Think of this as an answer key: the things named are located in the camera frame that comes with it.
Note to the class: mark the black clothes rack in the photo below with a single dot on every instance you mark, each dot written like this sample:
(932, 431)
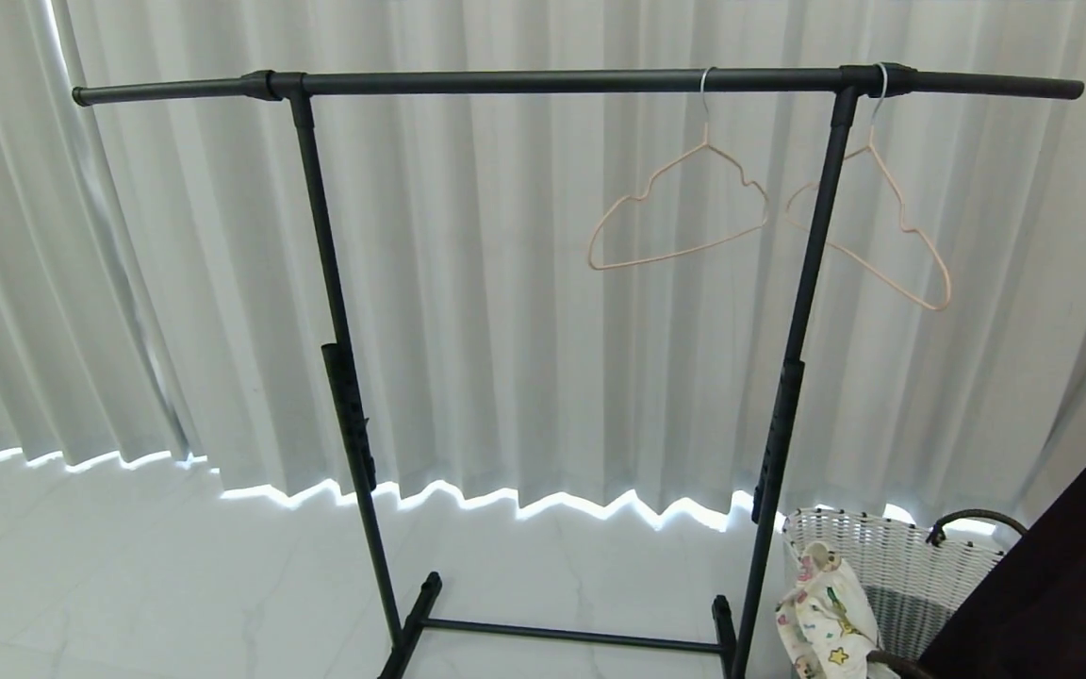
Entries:
(552, 82)

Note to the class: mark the white curtain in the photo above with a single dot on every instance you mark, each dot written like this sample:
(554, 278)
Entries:
(524, 302)

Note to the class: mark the cream printed garment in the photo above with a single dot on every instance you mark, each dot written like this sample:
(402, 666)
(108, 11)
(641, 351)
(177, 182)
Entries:
(830, 613)

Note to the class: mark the black garment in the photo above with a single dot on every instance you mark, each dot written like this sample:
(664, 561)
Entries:
(1052, 585)

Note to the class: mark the white laundry basket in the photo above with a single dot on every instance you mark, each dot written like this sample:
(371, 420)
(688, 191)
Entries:
(901, 556)

